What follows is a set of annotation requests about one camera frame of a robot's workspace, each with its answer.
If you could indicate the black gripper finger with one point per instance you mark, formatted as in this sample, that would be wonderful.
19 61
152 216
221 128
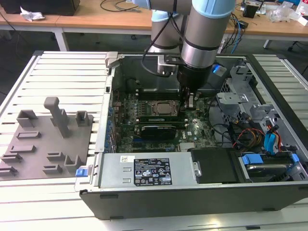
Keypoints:
191 101
184 101

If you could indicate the green RAM stick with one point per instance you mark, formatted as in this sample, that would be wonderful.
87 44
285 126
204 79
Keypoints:
158 119

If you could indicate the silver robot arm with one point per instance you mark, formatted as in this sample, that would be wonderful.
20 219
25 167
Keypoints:
204 31

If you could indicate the black RAM slot bank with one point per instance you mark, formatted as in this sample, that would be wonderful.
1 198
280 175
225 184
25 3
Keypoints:
158 95

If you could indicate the silver CPU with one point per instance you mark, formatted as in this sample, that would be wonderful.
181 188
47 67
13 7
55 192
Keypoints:
164 108

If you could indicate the metal CPU socket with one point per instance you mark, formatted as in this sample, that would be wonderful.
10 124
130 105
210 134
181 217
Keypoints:
153 110

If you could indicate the green motherboard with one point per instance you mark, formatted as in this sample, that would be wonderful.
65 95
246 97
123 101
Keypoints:
192 134

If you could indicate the metal drive cage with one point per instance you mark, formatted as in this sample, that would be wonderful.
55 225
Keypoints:
231 99

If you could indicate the black graphics card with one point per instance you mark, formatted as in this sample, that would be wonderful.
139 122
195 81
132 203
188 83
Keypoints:
158 132

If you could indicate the white power strip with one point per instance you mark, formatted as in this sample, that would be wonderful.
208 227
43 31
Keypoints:
221 45

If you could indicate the silver chipset heatsink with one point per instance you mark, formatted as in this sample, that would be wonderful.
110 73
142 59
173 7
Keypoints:
187 147

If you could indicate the black plastic shroud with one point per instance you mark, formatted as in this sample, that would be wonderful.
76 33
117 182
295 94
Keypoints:
211 166

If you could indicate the small black adapter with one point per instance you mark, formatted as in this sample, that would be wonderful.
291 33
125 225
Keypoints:
243 24

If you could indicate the grey case latch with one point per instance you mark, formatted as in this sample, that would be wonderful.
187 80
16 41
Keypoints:
111 59

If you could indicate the small black device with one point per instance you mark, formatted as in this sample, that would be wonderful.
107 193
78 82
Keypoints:
250 12

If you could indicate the hard disk in blue carrier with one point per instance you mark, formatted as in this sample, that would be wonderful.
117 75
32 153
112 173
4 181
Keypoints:
264 168

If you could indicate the grey power supply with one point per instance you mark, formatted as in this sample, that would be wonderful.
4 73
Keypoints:
115 173

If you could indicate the black PC case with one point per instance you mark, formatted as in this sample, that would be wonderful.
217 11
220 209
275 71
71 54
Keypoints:
192 202

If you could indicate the clear plastic bags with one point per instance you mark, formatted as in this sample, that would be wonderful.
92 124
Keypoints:
281 12

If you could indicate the blue case latch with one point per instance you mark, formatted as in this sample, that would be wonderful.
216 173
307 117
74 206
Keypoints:
81 173

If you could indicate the grey parts rack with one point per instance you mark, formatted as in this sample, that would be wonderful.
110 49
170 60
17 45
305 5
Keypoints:
48 149

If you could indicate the large black box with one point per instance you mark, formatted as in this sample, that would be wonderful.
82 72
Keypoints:
48 7

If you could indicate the crumpled white paper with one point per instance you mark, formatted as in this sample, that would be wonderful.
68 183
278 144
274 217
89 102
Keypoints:
31 15

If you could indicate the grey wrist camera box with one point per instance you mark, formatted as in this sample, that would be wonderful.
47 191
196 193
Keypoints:
219 69

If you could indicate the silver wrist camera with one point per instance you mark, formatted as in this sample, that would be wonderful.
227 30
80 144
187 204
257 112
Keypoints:
166 66

